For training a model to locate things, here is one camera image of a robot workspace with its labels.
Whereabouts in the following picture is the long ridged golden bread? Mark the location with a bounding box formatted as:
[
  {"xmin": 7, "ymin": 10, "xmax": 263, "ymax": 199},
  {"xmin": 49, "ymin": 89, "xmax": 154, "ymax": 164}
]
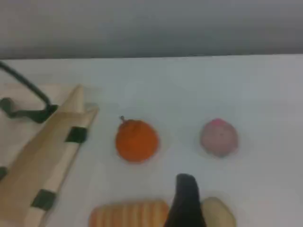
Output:
[{"xmin": 89, "ymin": 198, "xmax": 170, "ymax": 227}]

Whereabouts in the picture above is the cream canvas bag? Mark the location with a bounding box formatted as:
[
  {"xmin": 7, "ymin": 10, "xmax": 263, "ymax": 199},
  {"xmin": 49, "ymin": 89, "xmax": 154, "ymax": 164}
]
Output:
[{"xmin": 0, "ymin": 60, "xmax": 100, "ymax": 227}]

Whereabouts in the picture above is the pink peach bun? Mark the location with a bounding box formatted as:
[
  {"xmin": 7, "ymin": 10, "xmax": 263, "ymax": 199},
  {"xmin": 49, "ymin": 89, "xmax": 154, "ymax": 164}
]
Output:
[{"xmin": 200, "ymin": 118, "xmax": 239, "ymax": 158}]

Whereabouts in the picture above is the orange tangerine toy with stem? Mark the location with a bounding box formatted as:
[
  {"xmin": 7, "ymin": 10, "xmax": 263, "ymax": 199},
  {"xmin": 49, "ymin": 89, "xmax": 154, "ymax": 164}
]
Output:
[{"xmin": 115, "ymin": 115, "xmax": 159, "ymax": 163}]

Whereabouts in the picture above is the round beige egg yolk pastry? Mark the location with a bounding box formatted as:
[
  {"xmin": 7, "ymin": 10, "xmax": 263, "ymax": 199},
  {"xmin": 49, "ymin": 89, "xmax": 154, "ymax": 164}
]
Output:
[{"xmin": 201, "ymin": 196, "xmax": 237, "ymax": 227}]

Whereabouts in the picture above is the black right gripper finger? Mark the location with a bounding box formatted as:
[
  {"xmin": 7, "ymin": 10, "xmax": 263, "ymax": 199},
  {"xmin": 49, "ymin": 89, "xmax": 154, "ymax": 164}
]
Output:
[{"xmin": 163, "ymin": 174, "xmax": 208, "ymax": 227}]

